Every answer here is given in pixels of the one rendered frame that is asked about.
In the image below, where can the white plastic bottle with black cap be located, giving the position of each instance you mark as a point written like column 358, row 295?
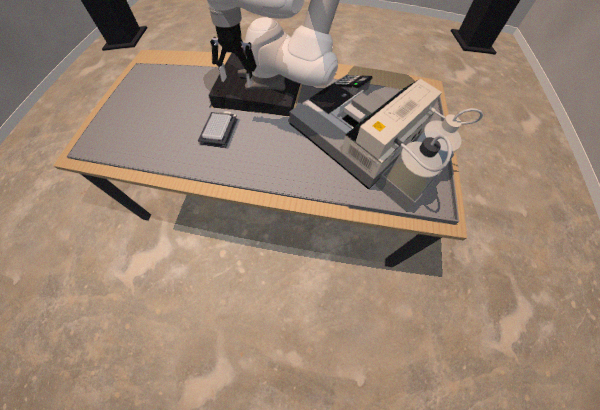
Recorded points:
column 408, row 175

